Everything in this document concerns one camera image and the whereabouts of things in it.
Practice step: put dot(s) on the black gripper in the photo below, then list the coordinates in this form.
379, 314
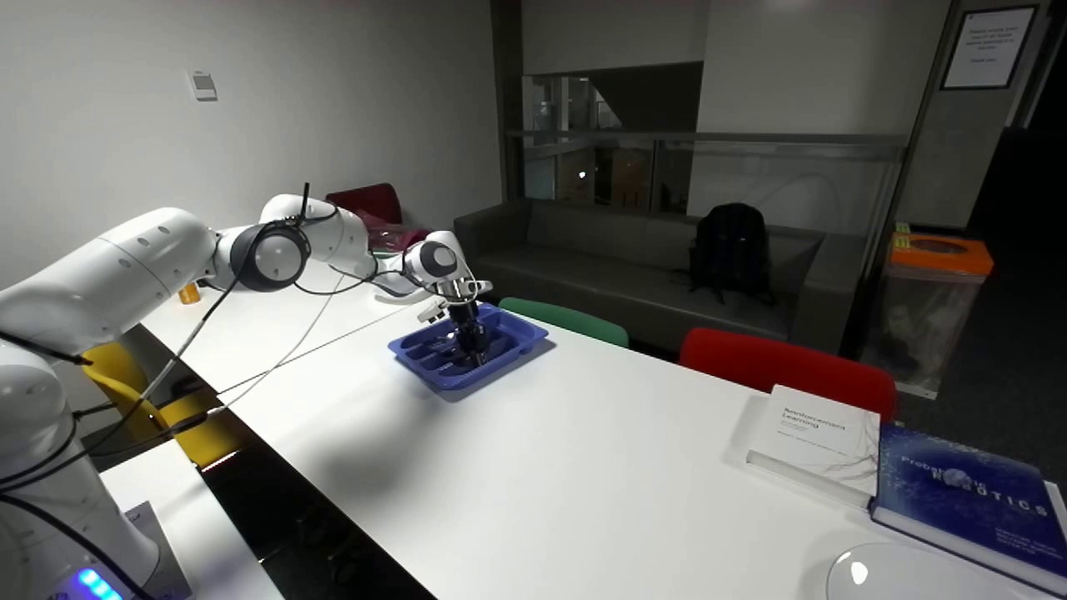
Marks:
469, 323

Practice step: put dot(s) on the white side table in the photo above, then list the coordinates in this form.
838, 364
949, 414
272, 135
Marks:
188, 534

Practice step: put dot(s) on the glass railing metal rail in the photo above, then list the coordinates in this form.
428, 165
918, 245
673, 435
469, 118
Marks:
779, 144

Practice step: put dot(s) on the green chair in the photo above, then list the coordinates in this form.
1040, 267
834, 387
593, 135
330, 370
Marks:
579, 323

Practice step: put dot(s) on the white wall notice sign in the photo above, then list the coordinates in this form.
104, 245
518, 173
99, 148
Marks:
987, 46

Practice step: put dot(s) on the clear bin orange lid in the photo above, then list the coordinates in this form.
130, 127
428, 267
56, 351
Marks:
935, 259

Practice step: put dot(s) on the blue plastic cutlery tray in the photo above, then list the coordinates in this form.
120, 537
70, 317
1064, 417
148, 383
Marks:
513, 335

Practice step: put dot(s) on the bright red chair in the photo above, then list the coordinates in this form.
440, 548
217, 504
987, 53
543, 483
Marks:
789, 367

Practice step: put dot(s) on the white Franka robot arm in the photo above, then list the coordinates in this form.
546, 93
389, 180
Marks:
112, 267

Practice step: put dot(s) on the blue hardcover book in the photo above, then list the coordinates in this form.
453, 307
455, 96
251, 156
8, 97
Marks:
967, 501

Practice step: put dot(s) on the grey sofa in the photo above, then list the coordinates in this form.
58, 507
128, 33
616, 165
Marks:
623, 267

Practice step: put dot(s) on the robot base box blue light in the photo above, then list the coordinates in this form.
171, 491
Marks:
154, 556

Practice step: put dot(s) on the white wall thermostat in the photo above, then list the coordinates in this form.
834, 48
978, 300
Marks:
206, 89

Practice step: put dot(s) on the black backpack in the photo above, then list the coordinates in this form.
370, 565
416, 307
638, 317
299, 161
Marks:
727, 251

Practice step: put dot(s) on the white paper booklet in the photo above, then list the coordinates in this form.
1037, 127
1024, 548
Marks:
818, 438

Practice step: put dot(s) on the yellow chair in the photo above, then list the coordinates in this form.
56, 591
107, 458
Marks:
201, 438

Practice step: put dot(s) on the small orange object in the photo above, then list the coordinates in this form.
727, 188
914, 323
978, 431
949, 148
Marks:
188, 291

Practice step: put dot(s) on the dark red chair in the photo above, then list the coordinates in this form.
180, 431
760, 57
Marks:
370, 204

